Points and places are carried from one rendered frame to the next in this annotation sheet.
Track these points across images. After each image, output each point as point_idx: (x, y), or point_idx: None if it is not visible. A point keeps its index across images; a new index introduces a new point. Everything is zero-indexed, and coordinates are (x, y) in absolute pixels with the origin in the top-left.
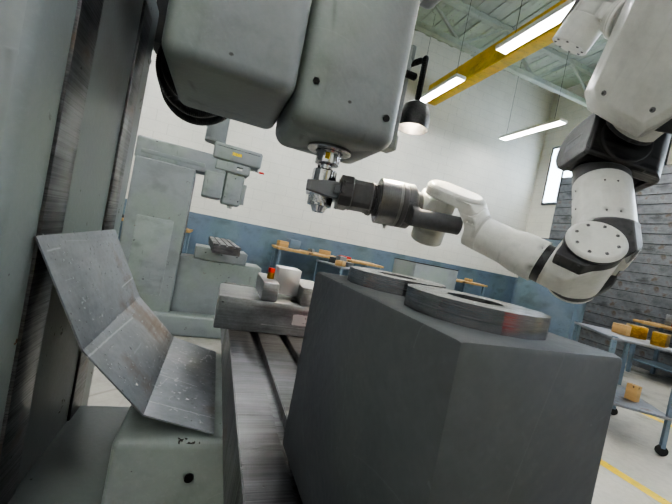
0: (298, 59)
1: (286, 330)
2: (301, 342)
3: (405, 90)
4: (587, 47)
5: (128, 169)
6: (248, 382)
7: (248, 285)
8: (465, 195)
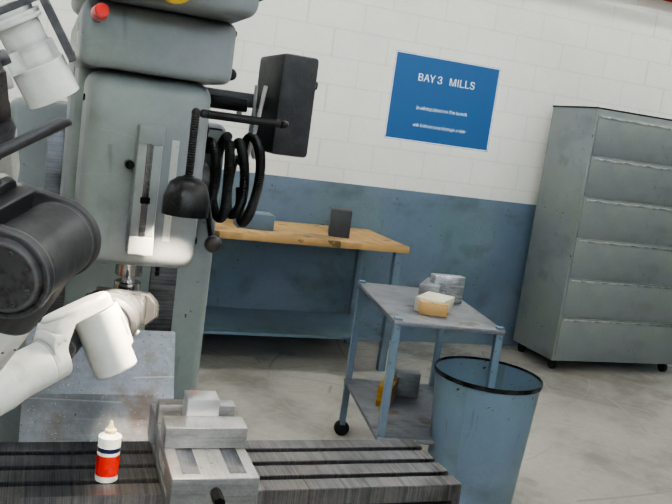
0: (66, 196)
1: (155, 460)
2: (136, 473)
3: (134, 181)
4: (28, 104)
5: (196, 278)
6: (18, 446)
7: (428, 455)
8: (53, 312)
